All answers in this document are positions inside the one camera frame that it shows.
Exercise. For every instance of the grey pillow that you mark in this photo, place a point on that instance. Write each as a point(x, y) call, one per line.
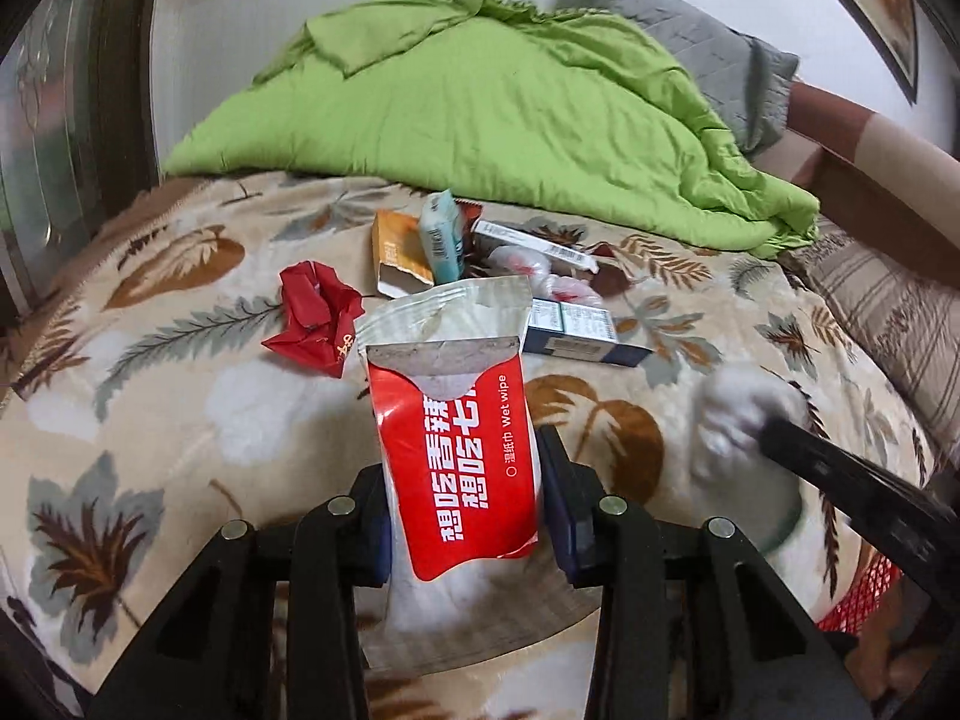
point(705, 45)

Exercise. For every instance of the red white wet wipe packet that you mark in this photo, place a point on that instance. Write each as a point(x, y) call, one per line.
point(450, 311)

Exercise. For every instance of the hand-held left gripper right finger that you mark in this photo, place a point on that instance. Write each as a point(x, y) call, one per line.
point(568, 540)

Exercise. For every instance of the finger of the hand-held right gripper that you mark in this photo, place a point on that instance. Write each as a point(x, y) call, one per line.
point(840, 476)

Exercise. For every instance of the small dark red wrapper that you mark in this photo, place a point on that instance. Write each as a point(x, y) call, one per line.
point(469, 212)

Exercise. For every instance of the blue white box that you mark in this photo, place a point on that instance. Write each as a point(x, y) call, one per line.
point(581, 334)

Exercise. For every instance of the white tissue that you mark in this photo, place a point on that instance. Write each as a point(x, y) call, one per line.
point(739, 412)

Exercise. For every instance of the long white box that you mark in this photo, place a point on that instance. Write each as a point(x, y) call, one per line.
point(536, 244)

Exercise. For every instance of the glass door cabinet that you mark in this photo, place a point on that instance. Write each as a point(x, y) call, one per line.
point(67, 127)

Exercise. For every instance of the crumpled white red plastic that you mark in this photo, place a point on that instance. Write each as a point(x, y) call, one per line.
point(517, 261)
point(568, 291)

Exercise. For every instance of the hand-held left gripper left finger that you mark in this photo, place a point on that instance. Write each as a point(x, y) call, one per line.
point(377, 540)

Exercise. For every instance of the leaf-printed blanket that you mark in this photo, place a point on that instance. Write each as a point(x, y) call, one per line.
point(187, 405)

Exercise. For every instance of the red mesh basket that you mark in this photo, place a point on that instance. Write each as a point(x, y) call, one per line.
point(862, 592)

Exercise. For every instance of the green quilt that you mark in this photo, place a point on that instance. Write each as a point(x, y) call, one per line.
point(487, 112)

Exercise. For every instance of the wooden headboard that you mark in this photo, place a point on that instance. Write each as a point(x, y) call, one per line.
point(885, 157)

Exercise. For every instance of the orange cardboard box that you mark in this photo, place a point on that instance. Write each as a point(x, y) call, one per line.
point(399, 251)

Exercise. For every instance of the framed wall picture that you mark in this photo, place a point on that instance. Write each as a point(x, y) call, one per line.
point(877, 0)

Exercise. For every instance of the striped pillow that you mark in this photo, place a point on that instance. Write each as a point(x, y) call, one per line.
point(892, 322)

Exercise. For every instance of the teal packet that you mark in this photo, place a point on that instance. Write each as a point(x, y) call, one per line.
point(442, 236)

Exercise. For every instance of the crumpled red wrapper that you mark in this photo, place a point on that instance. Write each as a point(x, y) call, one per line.
point(311, 315)

